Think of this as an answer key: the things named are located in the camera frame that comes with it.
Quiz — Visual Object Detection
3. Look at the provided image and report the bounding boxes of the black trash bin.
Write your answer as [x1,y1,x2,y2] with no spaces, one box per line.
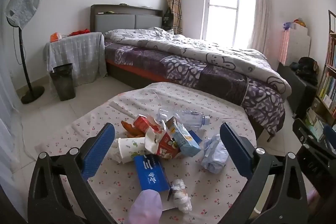
[49,63,76,102]

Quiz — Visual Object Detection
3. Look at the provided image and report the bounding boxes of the red cloth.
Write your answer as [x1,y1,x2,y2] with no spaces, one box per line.
[69,28,90,37]

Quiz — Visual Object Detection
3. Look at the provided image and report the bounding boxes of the light blue carton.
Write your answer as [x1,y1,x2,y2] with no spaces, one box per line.
[166,116,202,158]

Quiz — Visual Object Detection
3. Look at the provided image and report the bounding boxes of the black hanging bag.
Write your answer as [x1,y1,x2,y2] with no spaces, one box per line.
[162,7,174,29]

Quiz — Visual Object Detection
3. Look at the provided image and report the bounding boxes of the red drink carton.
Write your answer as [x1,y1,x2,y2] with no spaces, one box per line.
[133,115,160,134]

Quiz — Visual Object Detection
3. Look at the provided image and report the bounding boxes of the black standing fan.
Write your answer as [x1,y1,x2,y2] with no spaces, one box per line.
[5,0,45,104]

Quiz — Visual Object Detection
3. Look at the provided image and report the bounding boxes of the purple patterned blanket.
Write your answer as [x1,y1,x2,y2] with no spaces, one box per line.
[105,42,286,136]

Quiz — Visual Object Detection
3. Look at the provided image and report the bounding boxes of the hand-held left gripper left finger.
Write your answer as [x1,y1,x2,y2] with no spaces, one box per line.
[28,123,116,224]

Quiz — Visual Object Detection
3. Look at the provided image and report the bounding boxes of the black backpack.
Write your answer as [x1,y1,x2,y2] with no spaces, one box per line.
[289,57,320,85]

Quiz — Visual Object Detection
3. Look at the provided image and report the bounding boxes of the beige curtain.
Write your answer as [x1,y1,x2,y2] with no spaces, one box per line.
[247,0,273,52]

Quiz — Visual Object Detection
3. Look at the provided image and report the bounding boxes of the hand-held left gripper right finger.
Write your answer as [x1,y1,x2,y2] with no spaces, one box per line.
[220,122,311,224]

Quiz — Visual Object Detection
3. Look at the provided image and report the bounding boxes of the grey cartoon print duvet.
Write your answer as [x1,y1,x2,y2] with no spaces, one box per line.
[104,27,292,95]

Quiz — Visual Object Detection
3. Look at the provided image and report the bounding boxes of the white paper cup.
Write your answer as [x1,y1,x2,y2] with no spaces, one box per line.
[117,137,147,165]

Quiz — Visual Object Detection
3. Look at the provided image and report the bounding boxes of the pale blue bag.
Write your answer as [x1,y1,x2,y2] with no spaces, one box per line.
[201,133,229,175]

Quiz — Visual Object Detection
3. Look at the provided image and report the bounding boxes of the black low cabinet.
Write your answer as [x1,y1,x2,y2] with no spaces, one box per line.
[277,63,318,119]

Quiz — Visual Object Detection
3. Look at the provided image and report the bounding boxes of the rows of books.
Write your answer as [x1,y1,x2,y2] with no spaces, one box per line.
[306,32,336,140]

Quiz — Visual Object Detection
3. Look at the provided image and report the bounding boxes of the beige plaid coat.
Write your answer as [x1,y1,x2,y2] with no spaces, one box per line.
[167,0,183,35]

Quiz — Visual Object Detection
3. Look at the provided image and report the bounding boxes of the white cabinet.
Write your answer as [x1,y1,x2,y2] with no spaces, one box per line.
[278,22,311,67]

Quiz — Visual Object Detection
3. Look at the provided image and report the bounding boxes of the wooden bookshelf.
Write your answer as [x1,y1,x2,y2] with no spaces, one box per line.
[304,10,336,141]

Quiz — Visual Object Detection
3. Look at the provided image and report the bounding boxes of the bed frame with grey headboard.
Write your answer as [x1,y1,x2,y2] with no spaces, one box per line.
[90,4,273,142]

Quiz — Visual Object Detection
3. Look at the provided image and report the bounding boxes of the blue tissue box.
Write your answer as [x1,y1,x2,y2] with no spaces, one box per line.
[134,154,171,193]

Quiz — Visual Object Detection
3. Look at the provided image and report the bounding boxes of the red printed snack carton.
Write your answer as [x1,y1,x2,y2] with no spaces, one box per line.
[155,132,181,160]

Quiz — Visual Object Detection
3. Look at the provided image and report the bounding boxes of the grey checked nightstand cloth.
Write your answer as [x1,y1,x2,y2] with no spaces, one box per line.
[44,32,108,86]

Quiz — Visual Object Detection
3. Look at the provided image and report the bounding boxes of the white tissue wad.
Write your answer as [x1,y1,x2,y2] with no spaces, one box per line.
[167,179,191,214]

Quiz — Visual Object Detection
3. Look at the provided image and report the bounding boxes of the sheer white curtain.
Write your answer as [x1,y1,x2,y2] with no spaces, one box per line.
[0,64,27,188]

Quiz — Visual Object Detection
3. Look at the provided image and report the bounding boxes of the clear plastic bottle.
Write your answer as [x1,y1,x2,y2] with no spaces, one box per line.
[157,108,211,132]

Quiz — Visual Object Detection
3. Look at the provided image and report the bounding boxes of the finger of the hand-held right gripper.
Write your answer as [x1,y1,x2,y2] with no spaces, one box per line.
[292,118,325,151]
[323,125,336,154]

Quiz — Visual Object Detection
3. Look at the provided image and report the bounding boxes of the floral tablecloth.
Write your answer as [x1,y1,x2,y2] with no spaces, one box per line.
[34,82,258,224]

